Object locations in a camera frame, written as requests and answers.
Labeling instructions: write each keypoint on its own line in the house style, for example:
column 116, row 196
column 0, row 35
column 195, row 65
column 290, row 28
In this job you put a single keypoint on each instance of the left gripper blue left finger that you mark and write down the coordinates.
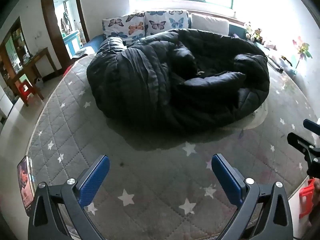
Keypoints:
column 46, row 220

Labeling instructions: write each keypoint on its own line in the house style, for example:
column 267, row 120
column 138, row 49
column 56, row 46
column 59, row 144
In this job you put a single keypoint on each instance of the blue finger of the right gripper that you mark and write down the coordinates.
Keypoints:
column 311, row 126
column 299, row 143

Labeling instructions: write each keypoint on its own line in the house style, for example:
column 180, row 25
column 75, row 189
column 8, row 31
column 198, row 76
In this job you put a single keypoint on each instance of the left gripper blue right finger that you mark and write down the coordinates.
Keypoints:
column 262, row 210

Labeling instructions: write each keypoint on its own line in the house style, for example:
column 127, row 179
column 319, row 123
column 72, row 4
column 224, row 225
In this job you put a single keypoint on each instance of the black puffer down jacket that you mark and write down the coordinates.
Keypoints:
column 179, row 79

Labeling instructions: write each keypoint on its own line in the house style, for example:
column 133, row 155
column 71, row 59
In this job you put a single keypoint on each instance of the person right hand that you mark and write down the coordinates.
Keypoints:
column 315, row 200

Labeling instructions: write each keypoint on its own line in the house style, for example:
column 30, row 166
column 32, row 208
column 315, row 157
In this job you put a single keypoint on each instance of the red plastic stool by bed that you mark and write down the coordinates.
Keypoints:
column 305, row 197

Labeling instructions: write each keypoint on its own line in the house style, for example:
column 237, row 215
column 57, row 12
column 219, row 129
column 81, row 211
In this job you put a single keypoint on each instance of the picture book on floor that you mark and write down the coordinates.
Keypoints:
column 25, row 184

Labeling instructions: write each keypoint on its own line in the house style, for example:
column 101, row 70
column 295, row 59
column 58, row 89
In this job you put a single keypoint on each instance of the colourful paper pinwheel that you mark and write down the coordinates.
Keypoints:
column 302, row 50

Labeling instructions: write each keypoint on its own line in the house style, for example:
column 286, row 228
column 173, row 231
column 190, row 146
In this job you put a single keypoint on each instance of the plush toys group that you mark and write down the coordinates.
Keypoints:
column 254, row 35

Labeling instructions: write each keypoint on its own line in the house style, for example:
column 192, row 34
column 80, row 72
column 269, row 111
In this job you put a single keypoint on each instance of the grey star quilted mattress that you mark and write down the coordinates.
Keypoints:
column 160, row 184

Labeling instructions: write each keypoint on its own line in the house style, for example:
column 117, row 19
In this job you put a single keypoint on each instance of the small red plastic stool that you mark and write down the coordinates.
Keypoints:
column 25, row 89

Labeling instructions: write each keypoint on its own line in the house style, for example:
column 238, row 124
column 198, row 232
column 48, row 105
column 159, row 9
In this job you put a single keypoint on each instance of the wooden side table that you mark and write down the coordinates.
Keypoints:
column 31, row 67

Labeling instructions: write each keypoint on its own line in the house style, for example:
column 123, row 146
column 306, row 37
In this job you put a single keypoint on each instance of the white plain pillow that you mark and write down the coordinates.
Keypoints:
column 209, row 23

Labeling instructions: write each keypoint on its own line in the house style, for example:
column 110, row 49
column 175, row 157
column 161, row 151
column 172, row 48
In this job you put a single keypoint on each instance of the wooden glass display cabinet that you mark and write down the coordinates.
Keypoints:
column 14, row 59

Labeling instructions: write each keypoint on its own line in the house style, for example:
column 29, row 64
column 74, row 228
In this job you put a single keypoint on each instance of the blue sofa bench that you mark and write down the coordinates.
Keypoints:
column 91, row 47

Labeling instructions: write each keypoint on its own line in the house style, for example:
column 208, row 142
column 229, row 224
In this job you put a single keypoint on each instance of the right butterfly print pillow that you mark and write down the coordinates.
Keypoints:
column 159, row 21

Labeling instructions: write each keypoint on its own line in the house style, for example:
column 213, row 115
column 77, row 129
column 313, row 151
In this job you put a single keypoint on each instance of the butterfly print pillow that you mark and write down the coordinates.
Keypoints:
column 129, row 28
column 159, row 21

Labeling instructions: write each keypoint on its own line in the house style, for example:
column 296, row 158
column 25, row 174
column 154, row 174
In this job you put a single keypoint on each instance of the left butterfly print pillow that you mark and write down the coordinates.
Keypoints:
column 129, row 28

